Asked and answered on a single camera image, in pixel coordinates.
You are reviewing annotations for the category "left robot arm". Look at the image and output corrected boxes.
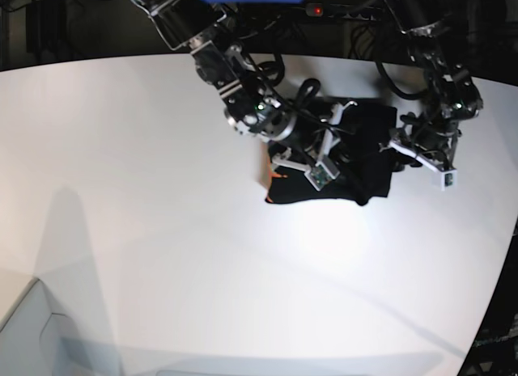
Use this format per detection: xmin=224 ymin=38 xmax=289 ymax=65
xmin=376 ymin=0 xmax=483 ymax=175

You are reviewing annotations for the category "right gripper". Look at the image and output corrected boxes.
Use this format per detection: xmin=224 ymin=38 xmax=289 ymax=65
xmin=265 ymin=100 xmax=359 ymax=178

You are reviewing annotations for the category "grey plastic bin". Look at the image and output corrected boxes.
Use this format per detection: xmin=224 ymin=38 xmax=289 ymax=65
xmin=0 ymin=277 xmax=122 ymax=376

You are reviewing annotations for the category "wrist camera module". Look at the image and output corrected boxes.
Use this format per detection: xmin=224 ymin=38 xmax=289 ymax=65
xmin=437 ymin=169 xmax=457 ymax=192
xmin=305 ymin=156 xmax=340 ymax=192

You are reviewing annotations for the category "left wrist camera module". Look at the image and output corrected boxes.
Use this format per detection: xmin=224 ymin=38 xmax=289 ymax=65
xmin=437 ymin=169 xmax=457 ymax=192

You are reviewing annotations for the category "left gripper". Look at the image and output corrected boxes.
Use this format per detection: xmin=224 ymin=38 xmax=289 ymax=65
xmin=379 ymin=116 xmax=461 ymax=172

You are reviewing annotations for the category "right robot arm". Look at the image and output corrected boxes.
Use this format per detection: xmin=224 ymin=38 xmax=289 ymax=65
xmin=130 ymin=0 xmax=357 ymax=188

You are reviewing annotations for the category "black power strip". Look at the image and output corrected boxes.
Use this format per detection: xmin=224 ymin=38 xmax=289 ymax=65
xmin=305 ymin=3 xmax=383 ymax=21

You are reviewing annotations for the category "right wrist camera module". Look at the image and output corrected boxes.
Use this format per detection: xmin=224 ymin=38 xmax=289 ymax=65
xmin=305 ymin=156 xmax=340 ymax=192

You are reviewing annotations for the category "black t-shirt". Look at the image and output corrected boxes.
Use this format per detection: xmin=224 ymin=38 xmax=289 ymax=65
xmin=265 ymin=101 xmax=397 ymax=206

